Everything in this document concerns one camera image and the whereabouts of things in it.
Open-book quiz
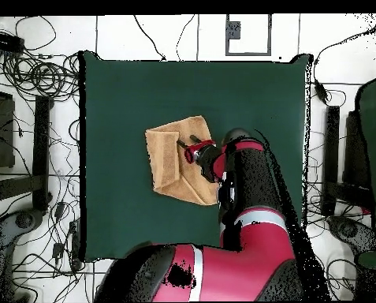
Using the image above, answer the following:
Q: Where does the looped black cable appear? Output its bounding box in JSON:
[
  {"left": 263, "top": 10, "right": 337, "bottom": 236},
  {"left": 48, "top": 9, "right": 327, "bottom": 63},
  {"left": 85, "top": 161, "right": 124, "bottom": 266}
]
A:
[{"left": 14, "top": 15, "right": 58, "bottom": 51}]

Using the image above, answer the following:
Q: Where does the small grey square plate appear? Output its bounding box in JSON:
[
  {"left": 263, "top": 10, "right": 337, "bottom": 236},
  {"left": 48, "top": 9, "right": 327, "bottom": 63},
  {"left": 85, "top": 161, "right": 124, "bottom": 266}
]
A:
[{"left": 228, "top": 21, "right": 241, "bottom": 40}]

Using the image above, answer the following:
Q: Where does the thin black cable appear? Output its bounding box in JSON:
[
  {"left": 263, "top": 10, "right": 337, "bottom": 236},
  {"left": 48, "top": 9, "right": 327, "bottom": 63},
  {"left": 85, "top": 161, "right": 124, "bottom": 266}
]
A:
[{"left": 175, "top": 13, "right": 197, "bottom": 62}]

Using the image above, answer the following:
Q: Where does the black box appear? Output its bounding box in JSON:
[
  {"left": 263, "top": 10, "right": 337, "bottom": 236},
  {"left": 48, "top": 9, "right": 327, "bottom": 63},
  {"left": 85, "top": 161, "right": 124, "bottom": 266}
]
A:
[
  {"left": 0, "top": 88, "right": 16, "bottom": 170},
  {"left": 344, "top": 110, "right": 373, "bottom": 190}
]

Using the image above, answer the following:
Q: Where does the black power strip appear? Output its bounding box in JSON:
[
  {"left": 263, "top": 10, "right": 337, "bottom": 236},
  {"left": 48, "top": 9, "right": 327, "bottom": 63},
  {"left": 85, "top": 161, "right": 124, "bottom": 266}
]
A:
[{"left": 0, "top": 30, "right": 25, "bottom": 54}]

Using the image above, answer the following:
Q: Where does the black stand base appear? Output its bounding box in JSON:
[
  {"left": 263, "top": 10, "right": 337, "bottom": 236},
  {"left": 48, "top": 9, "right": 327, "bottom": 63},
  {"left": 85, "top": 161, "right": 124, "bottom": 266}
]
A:
[
  {"left": 320, "top": 105, "right": 376, "bottom": 219},
  {"left": 0, "top": 95, "right": 54, "bottom": 211}
]

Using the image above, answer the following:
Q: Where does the coiled black cable bundle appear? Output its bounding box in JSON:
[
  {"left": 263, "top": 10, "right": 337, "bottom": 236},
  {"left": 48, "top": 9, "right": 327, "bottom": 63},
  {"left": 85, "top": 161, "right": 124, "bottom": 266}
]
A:
[{"left": 1, "top": 52, "right": 81, "bottom": 103}]

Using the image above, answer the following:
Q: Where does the black cable with adapter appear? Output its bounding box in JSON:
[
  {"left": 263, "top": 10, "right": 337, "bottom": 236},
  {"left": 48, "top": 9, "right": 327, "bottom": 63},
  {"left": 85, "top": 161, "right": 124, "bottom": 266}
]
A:
[{"left": 312, "top": 18, "right": 376, "bottom": 106}]

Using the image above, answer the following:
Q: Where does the dark grey tripod base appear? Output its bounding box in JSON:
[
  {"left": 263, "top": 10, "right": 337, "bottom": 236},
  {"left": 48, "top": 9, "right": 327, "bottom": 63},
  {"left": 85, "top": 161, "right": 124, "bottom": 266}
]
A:
[
  {"left": 327, "top": 215, "right": 376, "bottom": 253},
  {"left": 0, "top": 208, "right": 47, "bottom": 302}
]

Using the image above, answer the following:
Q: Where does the dark green table cloth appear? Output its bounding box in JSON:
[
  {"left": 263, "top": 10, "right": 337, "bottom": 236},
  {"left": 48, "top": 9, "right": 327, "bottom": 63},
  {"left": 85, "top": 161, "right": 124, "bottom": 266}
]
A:
[{"left": 83, "top": 50, "right": 313, "bottom": 262}]

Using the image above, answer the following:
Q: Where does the tan terry towel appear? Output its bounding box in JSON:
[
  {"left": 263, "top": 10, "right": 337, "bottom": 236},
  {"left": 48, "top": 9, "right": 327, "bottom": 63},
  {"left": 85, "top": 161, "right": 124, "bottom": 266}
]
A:
[{"left": 144, "top": 114, "right": 222, "bottom": 207}]

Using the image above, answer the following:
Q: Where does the long black cable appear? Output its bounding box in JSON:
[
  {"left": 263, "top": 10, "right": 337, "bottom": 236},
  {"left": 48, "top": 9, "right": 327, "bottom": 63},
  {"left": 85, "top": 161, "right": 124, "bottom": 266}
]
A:
[{"left": 132, "top": 14, "right": 167, "bottom": 62}]

